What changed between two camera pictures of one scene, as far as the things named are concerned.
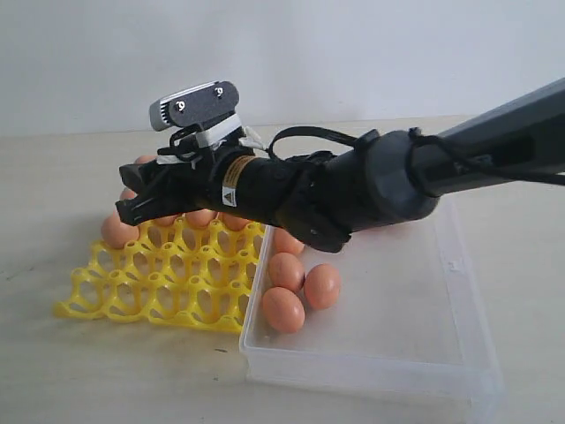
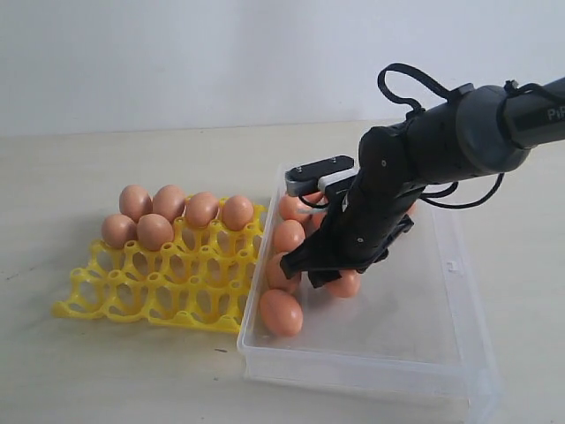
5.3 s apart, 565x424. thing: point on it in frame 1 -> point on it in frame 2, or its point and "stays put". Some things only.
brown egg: [283, 310] stays put
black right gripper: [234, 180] -> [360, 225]
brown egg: [283, 242] stays put
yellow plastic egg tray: [189, 269] stays put
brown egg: [117, 233] stays put
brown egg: [200, 218] stays put
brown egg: [286, 271] stays put
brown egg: [322, 286] -> [347, 284]
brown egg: [145, 159] -> [154, 231]
